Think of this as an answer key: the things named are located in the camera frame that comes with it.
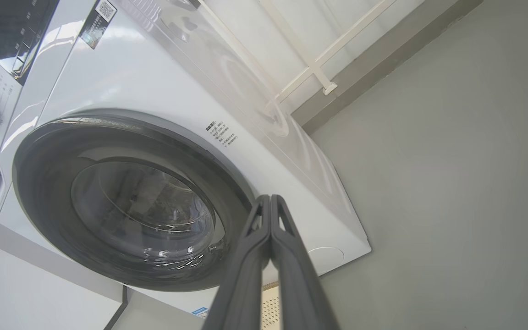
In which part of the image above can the white flat panel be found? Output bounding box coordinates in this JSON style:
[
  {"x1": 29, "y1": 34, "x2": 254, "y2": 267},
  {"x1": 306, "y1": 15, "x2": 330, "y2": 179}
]
[{"x1": 0, "y1": 206, "x2": 203, "y2": 330}]

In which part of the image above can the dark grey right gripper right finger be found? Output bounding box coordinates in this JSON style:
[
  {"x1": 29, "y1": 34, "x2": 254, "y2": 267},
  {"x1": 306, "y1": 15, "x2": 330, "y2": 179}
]
[{"x1": 271, "y1": 195, "x2": 340, "y2": 330}]

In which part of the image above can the black washing machine display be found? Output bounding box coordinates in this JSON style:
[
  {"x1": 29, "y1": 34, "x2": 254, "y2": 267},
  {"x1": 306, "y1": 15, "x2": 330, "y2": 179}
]
[{"x1": 0, "y1": 0, "x2": 61, "y2": 85}]

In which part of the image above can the white metal railing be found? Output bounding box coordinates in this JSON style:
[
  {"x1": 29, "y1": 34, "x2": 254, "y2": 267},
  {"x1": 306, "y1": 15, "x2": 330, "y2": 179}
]
[{"x1": 195, "y1": 0, "x2": 397, "y2": 104}]

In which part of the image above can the round dark washing machine door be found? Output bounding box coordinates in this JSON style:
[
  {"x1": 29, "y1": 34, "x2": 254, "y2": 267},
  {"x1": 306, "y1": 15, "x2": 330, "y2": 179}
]
[{"x1": 12, "y1": 109, "x2": 258, "y2": 292}]

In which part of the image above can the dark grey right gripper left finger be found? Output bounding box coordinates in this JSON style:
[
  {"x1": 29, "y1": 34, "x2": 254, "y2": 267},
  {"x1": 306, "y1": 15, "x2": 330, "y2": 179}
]
[{"x1": 202, "y1": 195, "x2": 271, "y2": 330}]

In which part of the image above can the round white filter cover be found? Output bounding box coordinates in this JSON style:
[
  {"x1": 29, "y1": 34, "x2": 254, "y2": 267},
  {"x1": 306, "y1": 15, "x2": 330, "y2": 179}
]
[{"x1": 308, "y1": 247, "x2": 345, "y2": 275}]

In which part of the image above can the white front-load washing machine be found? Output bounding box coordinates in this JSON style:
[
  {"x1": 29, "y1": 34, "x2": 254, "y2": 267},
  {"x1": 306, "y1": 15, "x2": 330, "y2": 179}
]
[{"x1": 0, "y1": 0, "x2": 372, "y2": 321}]

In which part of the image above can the black QR code sticker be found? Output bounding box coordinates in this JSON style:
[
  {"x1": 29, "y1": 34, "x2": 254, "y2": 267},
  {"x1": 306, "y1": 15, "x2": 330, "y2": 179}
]
[{"x1": 80, "y1": 0, "x2": 118, "y2": 50}]

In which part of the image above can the cream perforated laundry basket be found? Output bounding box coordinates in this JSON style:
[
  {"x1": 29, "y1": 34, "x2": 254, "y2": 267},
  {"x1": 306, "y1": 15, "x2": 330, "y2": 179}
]
[{"x1": 262, "y1": 282, "x2": 283, "y2": 330}]

